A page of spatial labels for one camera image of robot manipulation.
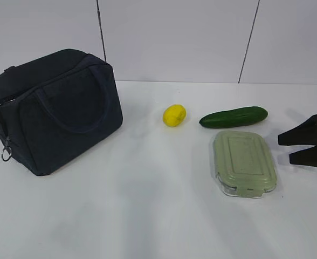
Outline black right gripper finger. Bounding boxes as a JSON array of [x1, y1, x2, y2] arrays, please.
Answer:
[[289, 146, 317, 167], [278, 114, 317, 146]]

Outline green cucumber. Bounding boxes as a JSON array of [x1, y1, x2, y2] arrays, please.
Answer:
[[199, 106, 268, 129]]

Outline green lidded glass container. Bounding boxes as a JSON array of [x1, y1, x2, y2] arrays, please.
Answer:
[[213, 130, 277, 199]]

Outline yellow lemon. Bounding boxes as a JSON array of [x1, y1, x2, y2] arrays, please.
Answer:
[[162, 104, 187, 127]]

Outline dark navy lunch bag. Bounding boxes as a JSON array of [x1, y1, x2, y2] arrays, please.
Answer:
[[0, 49, 123, 176]]

